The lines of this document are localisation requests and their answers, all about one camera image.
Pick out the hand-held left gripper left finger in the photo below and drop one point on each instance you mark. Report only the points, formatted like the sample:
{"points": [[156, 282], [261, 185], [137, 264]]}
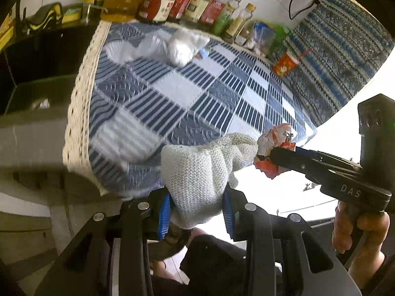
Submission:
{"points": [[165, 219]]}

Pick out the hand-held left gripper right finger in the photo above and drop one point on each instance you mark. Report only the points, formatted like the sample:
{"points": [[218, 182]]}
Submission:
{"points": [[229, 220]]}

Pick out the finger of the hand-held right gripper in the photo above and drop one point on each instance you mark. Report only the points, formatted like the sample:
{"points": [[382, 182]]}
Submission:
{"points": [[287, 159], [310, 153]]}

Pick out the red wrapper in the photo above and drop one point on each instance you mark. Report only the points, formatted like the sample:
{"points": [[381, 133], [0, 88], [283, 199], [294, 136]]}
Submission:
{"points": [[271, 138]]}

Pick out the person's right hand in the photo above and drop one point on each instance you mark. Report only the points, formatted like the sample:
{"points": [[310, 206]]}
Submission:
{"points": [[370, 223]]}

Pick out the person's dark clothing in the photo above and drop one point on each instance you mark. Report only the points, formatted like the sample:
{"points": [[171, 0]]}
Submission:
{"points": [[222, 262]]}

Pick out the red paper cup with straw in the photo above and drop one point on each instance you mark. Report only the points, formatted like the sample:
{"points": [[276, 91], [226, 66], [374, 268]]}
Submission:
{"points": [[285, 64]]}

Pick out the blue patterned woven cloth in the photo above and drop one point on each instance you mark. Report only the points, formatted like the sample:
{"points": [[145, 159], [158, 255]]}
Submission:
{"points": [[333, 52]]}

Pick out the blue white patterned tablecloth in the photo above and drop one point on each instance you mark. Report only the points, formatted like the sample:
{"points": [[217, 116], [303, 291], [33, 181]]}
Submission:
{"points": [[191, 98]]}

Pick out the green plastic bag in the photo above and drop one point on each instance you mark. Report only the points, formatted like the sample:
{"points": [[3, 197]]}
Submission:
{"points": [[279, 42]]}

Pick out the blue white plastic bag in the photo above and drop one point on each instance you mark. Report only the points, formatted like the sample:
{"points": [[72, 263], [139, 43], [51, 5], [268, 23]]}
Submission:
{"points": [[262, 36]]}

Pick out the small glass jar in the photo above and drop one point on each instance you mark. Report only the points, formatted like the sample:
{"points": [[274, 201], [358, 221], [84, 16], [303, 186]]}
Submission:
{"points": [[243, 36]]}

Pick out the white crumpled tissue ball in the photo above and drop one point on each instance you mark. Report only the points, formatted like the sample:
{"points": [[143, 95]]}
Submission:
{"points": [[186, 47]]}

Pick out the green label bottle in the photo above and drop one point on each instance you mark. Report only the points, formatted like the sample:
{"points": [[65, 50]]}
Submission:
{"points": [[226, 17]]}

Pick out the red label clear bottle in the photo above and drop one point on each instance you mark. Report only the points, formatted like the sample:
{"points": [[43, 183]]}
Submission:
{"points": [[216, 8]]}

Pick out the crumpled paper in drain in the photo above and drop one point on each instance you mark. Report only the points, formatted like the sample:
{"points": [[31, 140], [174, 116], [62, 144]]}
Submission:
{"points": [[43, 104]]}

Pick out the beige label clear bottle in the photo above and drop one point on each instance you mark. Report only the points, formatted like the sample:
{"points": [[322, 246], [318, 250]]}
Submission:
{"points": [[197, 6]]}

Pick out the black sink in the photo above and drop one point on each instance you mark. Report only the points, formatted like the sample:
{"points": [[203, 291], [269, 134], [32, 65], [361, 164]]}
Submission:
{"points": [[34, 67]]}

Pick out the metal sink knob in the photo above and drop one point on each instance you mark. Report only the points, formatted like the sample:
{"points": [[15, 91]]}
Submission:
{"points": [[86, 13]]}

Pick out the yellow green sponge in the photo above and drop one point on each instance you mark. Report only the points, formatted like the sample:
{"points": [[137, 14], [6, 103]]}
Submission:
{"points": [[71, 16]]}

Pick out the dark yellow trimmed rag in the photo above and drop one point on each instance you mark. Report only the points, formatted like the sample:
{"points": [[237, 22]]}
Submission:
{"points": [[43, 18]]}

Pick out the yellow dish soap bottle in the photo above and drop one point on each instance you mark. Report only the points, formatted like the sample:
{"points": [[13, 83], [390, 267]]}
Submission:
{"points": [[6, 27]]}

